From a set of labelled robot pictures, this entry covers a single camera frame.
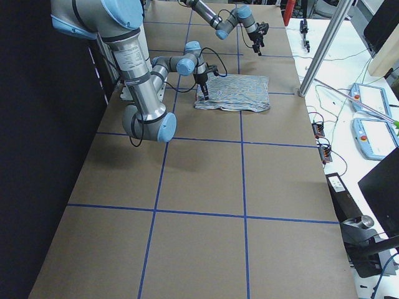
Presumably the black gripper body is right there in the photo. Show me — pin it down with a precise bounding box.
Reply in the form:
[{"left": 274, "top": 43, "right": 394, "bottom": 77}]
[
  {"left": 193, "top": 64, "right": 218, "bottom": 83},
  {"left": 249, "top": 22, "right": 269, "bottom": 47}
]

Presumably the navy white striped polo shirt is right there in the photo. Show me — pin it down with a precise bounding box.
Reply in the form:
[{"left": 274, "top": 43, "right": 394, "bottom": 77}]
[{"left": 194, "top": 74, "right": 271, "bottom": 113}]

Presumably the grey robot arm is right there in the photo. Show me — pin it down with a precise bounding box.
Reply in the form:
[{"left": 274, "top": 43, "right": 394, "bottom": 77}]
[
  {"left": 183, "top": 0, "right": 269, "bottom": 56},
  {"left": 51, "top": 0, "right": 218, "bottom": 143}
]

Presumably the red cylinder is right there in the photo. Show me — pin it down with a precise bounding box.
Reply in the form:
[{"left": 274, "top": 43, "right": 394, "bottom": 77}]
[{"left": 283, "top": 0, "right": 296, "bottom": 26}]

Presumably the black clamp rod tool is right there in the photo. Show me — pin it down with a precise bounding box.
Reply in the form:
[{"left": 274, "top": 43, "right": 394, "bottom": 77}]
[{"left": 300, "top": 18, "right": 310, "bottom": 53}]

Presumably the silver reacher grabber tool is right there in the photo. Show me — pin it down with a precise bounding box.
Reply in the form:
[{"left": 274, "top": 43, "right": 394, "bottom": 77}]
[{"left": 314, "top": 78, "right": 398, "bottom": 129}]

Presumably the blue teach pendant far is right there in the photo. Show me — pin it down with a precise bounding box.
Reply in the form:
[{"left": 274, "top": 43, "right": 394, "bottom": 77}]
[{"left": 350, "top": 83, "right": 392, "bottom": 117}]

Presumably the blue teach pendant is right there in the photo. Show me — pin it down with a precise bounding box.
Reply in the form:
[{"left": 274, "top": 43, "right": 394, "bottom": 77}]
[
  {"left": 350, "top": 83, "right": 392, "bottom": 117},
  {"left": 352, "top": 118, "right": 398, "bottom": 161}
]

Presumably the black monitor far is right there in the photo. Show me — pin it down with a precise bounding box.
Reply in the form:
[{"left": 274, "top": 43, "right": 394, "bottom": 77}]
[{"left": 363, "top": 0, "right": 398, "bottom": 54}]

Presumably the black monitor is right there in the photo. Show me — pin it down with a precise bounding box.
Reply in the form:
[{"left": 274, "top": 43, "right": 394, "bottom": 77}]
[
  {"left": 358, "top": 148, "right": 399, "bottom": 237},
  {"left": 363, "top": 0, "right": 398, "bottom": 54}
]

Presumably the blue teach pendant near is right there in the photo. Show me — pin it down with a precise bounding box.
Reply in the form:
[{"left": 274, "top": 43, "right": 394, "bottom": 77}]
[{"left": 352, "top": 118, "right": 398, "bottom": 161}]

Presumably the black power strip box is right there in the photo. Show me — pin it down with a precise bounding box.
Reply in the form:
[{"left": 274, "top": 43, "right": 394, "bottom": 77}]
[{"left": 325, "top": 173, "right": 362, "bottom": 222}]

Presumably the black monitor near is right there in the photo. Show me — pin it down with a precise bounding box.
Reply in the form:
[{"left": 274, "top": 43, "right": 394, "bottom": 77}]
[{"left": 358, "top": 148, "right": 399, "bottom": 237}]

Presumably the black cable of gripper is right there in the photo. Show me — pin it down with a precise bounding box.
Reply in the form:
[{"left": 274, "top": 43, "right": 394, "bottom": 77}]
[{"left": 165, "top": 46, "right": 228, "bottom": 94}]

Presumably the aluminium frame post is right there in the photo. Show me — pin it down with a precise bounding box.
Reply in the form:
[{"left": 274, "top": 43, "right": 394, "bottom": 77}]
[{"left": 298, "top": 0, "right": 353, "bottom": 97}]

